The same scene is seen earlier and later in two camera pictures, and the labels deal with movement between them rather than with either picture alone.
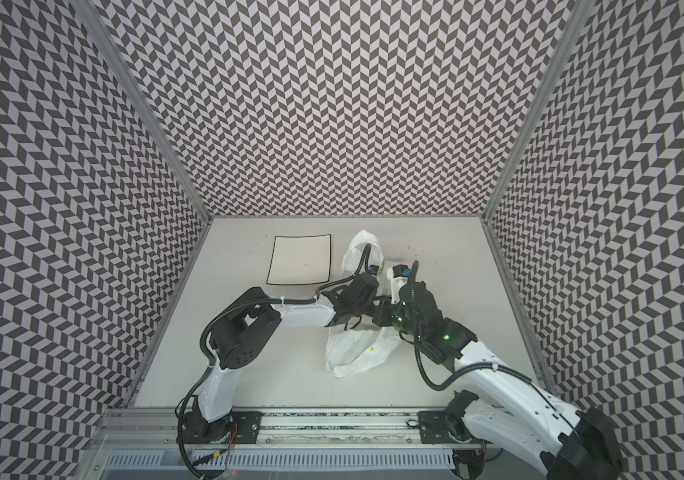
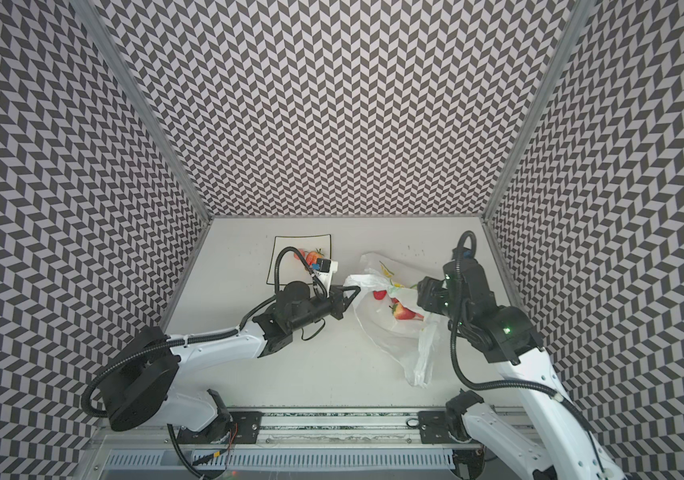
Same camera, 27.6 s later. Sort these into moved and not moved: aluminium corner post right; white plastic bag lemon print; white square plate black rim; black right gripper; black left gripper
Moved: black left gripper; white plastic bag lemon print; black right gripper
Not moved: white square plate black rim; aluminium corner post right
